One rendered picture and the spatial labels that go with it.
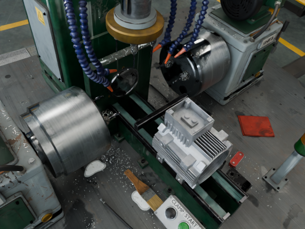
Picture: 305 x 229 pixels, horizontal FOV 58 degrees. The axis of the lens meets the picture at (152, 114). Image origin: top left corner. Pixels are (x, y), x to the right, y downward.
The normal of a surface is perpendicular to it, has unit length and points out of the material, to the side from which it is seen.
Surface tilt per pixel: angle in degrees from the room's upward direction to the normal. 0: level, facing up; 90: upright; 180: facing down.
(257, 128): 1
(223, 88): 90
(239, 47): 90
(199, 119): 0
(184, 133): 90
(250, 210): 0
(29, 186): 90
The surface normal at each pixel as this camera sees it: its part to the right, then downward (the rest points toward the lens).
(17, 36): 0.08, -0.64
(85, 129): 0.53, 0.01
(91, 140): 0.63, 0.30
